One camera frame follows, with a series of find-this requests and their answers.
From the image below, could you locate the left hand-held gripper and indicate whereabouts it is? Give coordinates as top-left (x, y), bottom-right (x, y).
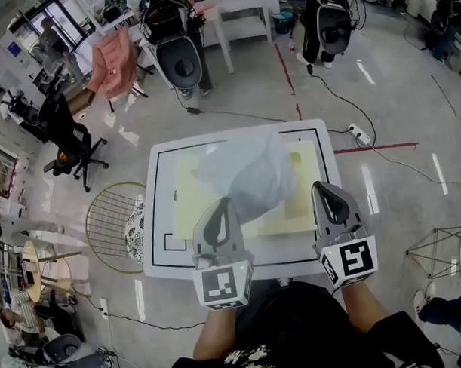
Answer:
top-left (188, 197), bottom-right (257, 312)

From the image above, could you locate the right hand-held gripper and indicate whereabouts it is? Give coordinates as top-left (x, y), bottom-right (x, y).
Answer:
top-left (309, 179), bottom-right (380, 291)

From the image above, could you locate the translucent white plastic sleeve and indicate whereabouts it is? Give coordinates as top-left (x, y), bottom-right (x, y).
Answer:
top-left (190, 130), bottom-right (299, 228)

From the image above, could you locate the person's right forearm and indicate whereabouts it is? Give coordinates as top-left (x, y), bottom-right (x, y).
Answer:
top-left (340, 278), bottom-right (392, 336)

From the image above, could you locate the person's left forearm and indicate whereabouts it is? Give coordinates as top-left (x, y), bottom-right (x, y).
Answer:
top-left (190, 305), bottom-right (242, 363)

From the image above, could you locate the pale yellow mat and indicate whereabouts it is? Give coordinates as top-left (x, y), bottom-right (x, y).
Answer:
top-left (170, 138), bottom-right (326, 244)

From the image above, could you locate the red floor tape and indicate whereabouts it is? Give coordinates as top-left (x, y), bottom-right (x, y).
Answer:
top-left (333, 142), bottom-right (420, 155)
top-left (273, 42), bottom-right (304, 121)

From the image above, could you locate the black and white patterned cushion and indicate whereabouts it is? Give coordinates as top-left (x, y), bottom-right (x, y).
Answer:
top-left (122, 200), bottom-right (149, 268)

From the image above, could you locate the person's black printed clothing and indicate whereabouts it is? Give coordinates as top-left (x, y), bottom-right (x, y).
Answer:
top-left (164, 273), bottom-right (446, 368)

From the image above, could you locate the grey oval shell device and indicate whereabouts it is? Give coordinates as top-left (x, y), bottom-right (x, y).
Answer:
top-left (429, 0), bottom-right (457, 36)
top-left (41, 333), bottom-right (84, 365)
top-left (138, 0), bottom-right (206, 91)
top-left (315, 0), bottom-right (355, 57)

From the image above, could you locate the black office chair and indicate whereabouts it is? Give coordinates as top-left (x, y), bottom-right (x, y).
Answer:
top-left (37, 90), bottom-right (112, 195)

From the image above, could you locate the cardboard box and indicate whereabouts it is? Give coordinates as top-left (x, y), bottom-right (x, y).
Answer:
top-left (66, 87), bottom-right (97, 115)

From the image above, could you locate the round wooden table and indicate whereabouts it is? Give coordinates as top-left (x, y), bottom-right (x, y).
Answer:
top-left (22, 238), bottom-right (91, 304)

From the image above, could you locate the blue bucket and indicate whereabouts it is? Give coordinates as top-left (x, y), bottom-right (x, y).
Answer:
top-left (272, 11), bottom-right (295, 36)

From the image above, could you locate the pink jacket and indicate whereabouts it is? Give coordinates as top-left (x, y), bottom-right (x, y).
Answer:
top-left (85, 26), bottom-right (140, 102)

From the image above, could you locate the white shelf table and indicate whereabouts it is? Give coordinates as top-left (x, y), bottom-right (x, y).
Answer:
top-left (192, 0), bottom-right (275, 77)

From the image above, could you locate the white cable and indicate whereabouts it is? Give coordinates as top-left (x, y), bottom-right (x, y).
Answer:
top-left (370, 140), bottom-right (461, 192)

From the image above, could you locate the wire frame stool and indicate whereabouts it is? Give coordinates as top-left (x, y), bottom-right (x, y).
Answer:
top-left (404, 226), bottom-right (461, 281)

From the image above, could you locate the gold wire chair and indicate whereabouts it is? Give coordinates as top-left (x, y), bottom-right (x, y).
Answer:
top-left (83, 180), bottom-right (150, 277)

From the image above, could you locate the black cable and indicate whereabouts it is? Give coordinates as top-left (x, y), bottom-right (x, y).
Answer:
top-left (307, 60), bottom-right (378, 149)
top-left (105, 309), bottom-right (207, 333)

